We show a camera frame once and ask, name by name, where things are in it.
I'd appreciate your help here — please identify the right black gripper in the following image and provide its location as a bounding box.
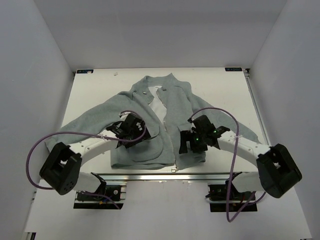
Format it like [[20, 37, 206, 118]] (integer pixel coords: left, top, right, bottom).
[[179, 129, 208, 154]]

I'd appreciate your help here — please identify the grey zip-up jacket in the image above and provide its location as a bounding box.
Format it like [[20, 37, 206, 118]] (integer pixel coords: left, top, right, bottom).
[[45, 74, 258, 170]]

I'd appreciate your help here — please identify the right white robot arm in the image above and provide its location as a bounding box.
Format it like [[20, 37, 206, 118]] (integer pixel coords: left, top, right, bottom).
[[179, 115, 303, 200]]

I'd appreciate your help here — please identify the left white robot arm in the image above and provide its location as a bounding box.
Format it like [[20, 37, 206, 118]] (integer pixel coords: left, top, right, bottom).
[[39, 112, 150, 200]]

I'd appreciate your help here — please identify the left blue table label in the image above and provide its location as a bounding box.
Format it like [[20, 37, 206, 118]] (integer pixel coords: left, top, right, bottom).
[[76, 69, 94, 74]]

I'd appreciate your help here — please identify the blue table label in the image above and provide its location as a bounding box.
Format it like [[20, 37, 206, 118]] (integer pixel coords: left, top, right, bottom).
[[76, 69, 94, 74], [224, 67, 243, 72]]

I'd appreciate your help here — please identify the right blue table label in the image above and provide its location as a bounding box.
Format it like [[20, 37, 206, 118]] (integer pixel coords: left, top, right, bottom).
[[224, 67, 243, 72]]

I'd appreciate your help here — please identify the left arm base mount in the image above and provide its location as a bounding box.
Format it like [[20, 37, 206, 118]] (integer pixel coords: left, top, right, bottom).
[[73, 182, 127, 210]]

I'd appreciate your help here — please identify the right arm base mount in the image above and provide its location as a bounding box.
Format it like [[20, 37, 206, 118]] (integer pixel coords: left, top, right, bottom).
[[204, 173, 258, 213]]

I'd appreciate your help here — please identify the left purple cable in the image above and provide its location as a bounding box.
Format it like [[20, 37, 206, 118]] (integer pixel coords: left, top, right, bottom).
[[26, 109, 145, 190]]

